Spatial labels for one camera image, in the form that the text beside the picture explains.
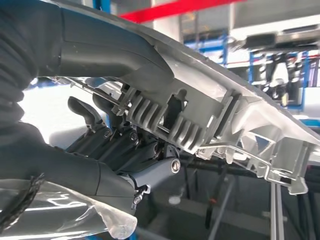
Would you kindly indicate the clear plastic film wrap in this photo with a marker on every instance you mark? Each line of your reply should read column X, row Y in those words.
column 62, row 212

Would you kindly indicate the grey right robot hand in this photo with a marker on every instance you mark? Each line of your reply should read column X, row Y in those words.
column 75, row 172

